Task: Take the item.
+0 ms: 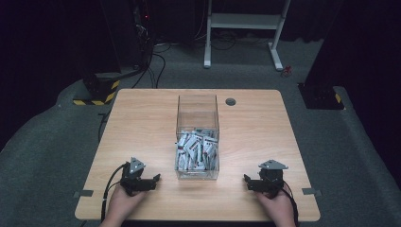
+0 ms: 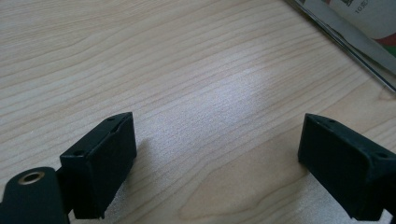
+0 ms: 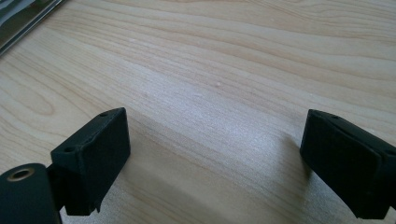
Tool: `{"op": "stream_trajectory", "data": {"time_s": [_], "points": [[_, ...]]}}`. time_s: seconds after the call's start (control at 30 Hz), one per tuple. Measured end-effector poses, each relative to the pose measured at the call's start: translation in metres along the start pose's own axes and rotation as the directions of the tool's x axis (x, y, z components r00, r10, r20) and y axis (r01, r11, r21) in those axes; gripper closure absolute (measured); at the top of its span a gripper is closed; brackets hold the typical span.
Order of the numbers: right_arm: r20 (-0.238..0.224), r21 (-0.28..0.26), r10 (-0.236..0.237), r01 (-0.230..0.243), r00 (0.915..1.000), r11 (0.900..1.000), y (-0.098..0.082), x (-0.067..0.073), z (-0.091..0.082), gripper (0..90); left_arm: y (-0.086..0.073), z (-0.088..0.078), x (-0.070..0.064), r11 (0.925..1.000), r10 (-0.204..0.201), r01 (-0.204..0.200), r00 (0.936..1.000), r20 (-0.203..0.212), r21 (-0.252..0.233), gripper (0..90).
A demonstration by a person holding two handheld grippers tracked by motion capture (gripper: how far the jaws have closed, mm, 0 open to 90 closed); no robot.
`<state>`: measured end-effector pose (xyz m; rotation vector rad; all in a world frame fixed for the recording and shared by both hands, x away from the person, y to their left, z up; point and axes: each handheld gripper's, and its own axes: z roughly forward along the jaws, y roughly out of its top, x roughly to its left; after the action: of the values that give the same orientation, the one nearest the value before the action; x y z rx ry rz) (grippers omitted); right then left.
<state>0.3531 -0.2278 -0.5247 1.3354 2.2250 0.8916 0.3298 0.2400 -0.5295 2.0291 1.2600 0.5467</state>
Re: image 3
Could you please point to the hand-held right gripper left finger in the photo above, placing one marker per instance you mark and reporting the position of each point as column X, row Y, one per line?
column 93, row 168

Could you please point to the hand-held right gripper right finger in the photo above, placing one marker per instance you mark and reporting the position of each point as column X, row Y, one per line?
column 345, row 168

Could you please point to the shiny metal tray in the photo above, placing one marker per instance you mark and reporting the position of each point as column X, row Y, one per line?
column 18, row 18

